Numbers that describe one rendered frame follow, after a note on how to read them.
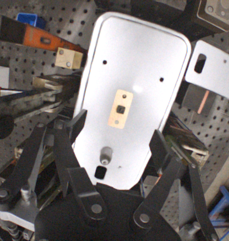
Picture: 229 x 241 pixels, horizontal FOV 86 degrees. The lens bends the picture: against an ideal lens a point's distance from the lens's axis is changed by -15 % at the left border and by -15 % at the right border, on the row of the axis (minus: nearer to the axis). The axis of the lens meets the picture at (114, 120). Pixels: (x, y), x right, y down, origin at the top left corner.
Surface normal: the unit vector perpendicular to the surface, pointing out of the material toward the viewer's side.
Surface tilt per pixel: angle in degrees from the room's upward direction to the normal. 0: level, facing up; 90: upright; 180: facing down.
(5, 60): 0
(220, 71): 0
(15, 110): 81
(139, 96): 0
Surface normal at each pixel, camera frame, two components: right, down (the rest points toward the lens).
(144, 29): -0.06, 0.34
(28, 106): 0.94, 0.32
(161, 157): -0.96, -0.27
